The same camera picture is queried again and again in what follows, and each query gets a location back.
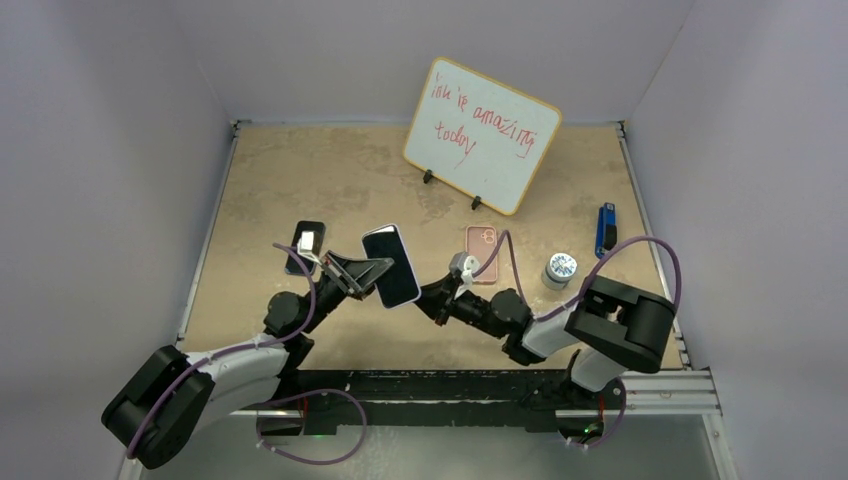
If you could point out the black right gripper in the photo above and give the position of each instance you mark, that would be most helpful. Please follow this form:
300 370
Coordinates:
438 300

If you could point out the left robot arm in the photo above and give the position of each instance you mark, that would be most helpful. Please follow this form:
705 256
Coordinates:
175 394

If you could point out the phone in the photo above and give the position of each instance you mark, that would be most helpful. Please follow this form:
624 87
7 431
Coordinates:
399 285

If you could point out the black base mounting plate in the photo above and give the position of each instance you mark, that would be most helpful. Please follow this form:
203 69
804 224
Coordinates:
536 400

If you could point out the pink phone case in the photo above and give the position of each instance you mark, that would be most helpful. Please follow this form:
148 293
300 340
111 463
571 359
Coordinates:
480 242

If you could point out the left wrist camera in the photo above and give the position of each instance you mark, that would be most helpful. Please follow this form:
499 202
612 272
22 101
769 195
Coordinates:
308 246

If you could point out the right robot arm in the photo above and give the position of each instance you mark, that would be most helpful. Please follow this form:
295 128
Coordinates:
623 328

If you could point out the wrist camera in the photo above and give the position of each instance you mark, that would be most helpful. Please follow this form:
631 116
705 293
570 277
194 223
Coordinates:
462 266
308 246

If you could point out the yellow framed whiteboard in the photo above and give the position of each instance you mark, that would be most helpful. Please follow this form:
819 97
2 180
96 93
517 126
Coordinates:
479 135

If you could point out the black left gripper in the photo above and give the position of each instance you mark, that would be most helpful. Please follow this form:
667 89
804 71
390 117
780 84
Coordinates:
354 275

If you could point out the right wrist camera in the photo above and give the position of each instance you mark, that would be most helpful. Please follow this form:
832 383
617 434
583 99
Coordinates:
462 266

